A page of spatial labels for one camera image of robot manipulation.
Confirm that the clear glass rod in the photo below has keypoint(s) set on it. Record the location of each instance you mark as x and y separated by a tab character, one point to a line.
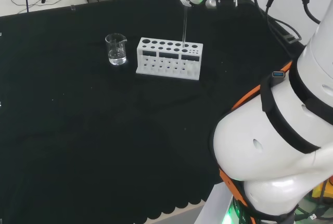
185	26

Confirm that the white test tube rack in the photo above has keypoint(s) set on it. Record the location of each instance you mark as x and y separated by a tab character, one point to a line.
156	71

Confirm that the clear glass beaker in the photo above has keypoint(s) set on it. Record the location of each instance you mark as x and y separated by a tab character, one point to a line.
117	57

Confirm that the blue usb plug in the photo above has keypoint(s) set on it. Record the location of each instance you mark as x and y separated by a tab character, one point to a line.
278	74

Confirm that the black bench cloth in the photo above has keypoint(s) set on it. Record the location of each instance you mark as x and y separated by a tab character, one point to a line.
104	130

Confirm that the yellow stop button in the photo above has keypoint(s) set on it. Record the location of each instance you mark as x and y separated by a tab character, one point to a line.
318	192

